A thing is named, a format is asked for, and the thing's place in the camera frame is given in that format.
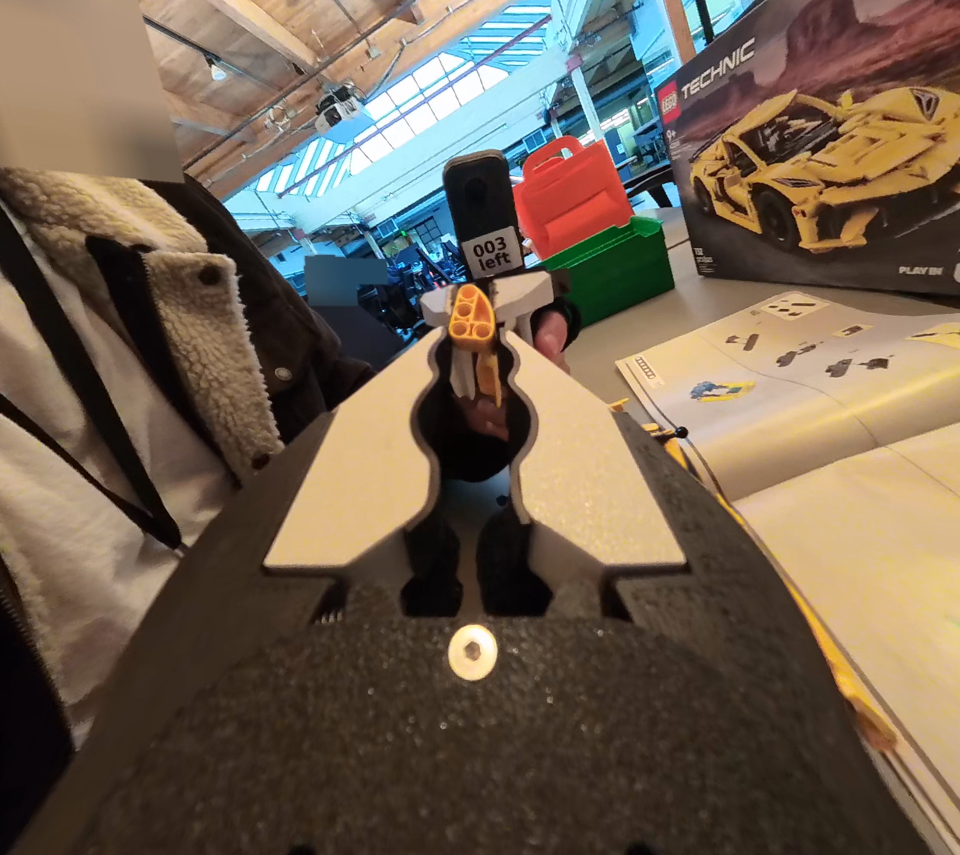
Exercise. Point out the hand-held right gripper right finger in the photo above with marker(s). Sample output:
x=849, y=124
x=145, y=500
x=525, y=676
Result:
x=600, y=495

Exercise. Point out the green plastic bin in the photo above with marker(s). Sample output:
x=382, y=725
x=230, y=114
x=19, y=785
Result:
x=615, y=277

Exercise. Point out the brown fleece-lined jacket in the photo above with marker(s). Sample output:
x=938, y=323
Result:
x=187, y=315

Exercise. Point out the red plastic case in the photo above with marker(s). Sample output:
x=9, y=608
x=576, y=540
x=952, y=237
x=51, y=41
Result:
x=570, y=195

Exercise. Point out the open instruction booklet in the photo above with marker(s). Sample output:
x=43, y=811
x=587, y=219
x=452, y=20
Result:
x=825, y=420

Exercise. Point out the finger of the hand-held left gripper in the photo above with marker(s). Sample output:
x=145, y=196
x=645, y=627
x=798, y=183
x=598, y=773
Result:
x=436, y=307
x=525, y=296

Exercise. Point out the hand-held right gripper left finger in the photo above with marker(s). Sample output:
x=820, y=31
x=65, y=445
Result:
x=352, y=495

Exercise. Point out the white striped shirt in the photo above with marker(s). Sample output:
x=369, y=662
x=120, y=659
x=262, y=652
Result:
x=75, y=457

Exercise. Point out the person's left hand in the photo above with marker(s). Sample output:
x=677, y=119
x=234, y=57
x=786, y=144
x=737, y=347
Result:
x=553, y=337

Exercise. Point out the small yellow brick piece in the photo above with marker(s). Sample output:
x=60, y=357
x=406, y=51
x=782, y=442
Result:
x=471, y=334

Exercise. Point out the toy car set box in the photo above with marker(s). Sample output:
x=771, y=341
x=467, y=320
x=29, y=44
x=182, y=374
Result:
x=825, y=232

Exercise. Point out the white mounted projector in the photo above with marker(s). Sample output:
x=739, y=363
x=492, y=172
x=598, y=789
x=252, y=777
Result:
x=337, y=109

